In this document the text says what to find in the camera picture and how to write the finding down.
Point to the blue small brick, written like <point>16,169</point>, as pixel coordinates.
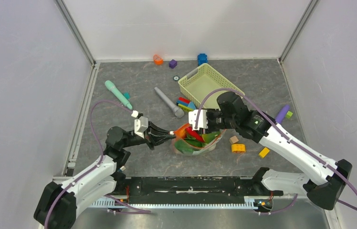
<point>202,58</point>

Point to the purple cylinder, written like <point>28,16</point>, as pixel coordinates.
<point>282,114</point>

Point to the grey toy microphone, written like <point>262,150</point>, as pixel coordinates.
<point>177,111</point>

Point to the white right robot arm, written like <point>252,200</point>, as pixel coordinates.
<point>322,179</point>

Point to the multicolour brick block stack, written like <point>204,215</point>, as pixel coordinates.
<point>185,104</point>

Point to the orange semicircle block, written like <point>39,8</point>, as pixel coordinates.
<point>157,60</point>

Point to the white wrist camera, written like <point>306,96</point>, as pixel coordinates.
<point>198,119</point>
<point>140,123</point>

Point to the clear zip bag orange zipper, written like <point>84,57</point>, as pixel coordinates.
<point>191,143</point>

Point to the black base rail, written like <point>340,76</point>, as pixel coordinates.
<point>191,190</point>

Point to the pale green perforated basket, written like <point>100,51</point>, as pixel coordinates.
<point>197,84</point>

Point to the green cube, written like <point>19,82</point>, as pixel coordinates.
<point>289,114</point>

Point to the yellow arch block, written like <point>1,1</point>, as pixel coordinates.
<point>238,148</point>

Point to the teal small block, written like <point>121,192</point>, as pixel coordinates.
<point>126,96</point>

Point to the wooden cube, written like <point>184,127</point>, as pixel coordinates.
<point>233,140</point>

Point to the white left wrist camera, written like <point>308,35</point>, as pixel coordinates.
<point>140,123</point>

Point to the yellow small block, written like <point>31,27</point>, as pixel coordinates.
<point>264,152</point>

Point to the purple small brick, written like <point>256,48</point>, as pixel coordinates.
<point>172,64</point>

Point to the mint green toy pen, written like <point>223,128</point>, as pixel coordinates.
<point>112,88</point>

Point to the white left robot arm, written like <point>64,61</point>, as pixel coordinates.
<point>61,204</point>

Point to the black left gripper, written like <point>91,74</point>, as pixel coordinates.
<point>157,140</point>

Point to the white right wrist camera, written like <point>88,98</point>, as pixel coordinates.
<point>198,119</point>

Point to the red chili pepper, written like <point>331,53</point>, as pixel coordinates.
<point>192,133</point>

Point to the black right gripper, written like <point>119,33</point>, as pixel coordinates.
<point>209,112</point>

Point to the red orange pepper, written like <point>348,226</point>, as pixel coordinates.
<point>181,132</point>

